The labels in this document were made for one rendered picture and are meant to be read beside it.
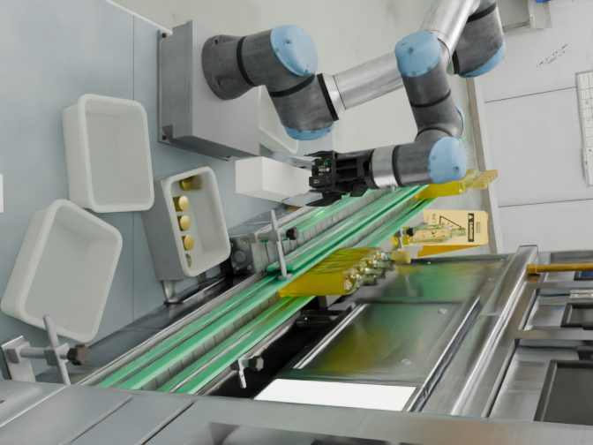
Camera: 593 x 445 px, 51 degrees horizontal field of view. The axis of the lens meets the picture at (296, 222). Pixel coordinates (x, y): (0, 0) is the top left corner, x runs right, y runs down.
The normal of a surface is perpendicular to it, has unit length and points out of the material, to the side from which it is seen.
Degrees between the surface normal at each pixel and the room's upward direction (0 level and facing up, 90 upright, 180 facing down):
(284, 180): 0
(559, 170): 90
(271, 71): 90
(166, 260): 90
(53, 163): 0
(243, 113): 1
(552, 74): 90
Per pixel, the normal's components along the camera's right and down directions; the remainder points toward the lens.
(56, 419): -0.19, -0.96
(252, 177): -0.51, -0.08
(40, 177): 0.86, -0.07
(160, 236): -0.47, 0.26
